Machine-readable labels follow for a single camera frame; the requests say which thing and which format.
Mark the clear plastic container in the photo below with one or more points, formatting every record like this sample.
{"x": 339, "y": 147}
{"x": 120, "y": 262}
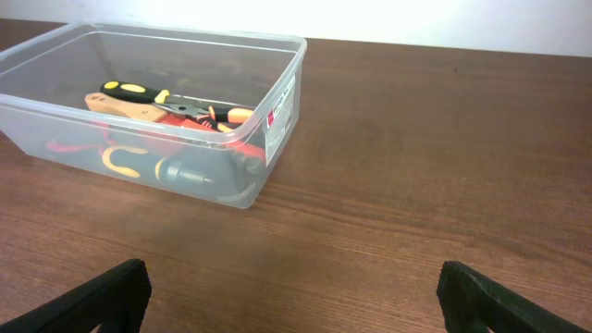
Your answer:
{"x": 44, "y": 82}

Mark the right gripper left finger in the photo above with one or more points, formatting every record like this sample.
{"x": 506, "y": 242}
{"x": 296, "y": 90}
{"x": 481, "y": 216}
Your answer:
{"x": 114, "y": 301}

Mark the orange scraper wooden handle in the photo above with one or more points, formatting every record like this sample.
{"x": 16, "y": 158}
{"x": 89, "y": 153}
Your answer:
{"x": 102, "y": 103}

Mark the stubby yellow-black screwdriver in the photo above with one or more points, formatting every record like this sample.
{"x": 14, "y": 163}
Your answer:
{"x": 138, "y": 163}

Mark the needle-nose pliers orange-black handles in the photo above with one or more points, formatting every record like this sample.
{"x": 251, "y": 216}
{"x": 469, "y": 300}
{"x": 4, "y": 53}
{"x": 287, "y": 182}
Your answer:
{"x": 212, "y": 118}

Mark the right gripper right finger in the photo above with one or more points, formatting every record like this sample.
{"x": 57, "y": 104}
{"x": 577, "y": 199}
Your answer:
{"x": 473, "y": 303}

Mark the orange socket rail with sockets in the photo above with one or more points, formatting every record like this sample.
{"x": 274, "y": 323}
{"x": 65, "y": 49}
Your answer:
{"x": 249, "y": 156}

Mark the metal file yellow-black handle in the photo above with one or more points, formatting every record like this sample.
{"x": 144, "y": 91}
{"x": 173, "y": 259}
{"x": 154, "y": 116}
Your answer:
{"x": 136, "y": 93}

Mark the small red cutting pliers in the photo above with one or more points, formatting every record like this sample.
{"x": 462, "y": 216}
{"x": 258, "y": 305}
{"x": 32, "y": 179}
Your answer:
{"x": 89, "y": 139}

